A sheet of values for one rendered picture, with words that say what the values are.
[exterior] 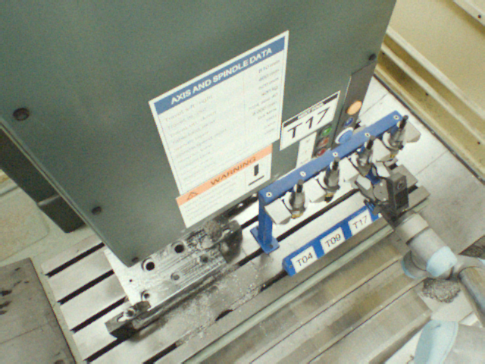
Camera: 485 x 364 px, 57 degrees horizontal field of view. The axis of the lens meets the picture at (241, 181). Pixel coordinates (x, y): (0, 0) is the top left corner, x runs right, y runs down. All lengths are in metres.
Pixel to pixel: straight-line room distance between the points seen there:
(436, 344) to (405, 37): 1.09
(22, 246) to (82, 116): 1.62
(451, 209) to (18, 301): 1.58
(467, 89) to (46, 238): 1.61
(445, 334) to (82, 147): 0.74
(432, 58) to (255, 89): 1.20
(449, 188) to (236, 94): 1.35
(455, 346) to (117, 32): 0.79
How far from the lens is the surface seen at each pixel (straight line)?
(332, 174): 1.14
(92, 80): 0.39
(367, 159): 1.21
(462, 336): 0.96
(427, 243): 1.21
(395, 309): 1.66
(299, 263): 1.40
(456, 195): 1.76
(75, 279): 1.52
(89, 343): 1.46
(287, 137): 0.65
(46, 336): 1.79
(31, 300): 1.85
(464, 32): 1.54
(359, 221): 1.47
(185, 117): 0.48
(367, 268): 1.64
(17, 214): 2.08
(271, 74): 0.51
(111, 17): 0.36
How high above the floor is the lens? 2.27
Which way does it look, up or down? 63 degrees down
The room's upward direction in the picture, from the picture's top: 3 degrees counter-clockwise
